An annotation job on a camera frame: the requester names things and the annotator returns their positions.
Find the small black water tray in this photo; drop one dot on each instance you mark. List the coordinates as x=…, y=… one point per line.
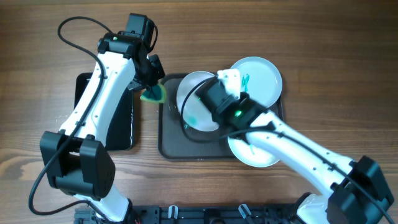
x=120, y=136

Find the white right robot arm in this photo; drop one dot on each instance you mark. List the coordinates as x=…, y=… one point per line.
x=350, y=191

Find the white plate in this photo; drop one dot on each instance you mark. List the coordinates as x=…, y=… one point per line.
x=260, y=79
x=251, y=155
x=195, y=114

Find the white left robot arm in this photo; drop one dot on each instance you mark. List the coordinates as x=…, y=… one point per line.
x=75, y=158

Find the green yellow sponge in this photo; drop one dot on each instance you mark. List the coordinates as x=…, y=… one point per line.
x=154, y=94

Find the black mounting rail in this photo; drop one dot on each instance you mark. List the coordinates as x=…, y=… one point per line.
x=243, y=213

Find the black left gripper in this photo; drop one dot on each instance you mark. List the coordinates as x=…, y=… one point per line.
x=156, y=73

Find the large dark serving tray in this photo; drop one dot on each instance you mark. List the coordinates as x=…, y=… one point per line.
x=172, y=144

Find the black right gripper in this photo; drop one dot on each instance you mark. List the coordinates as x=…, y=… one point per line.
x=245, y=99

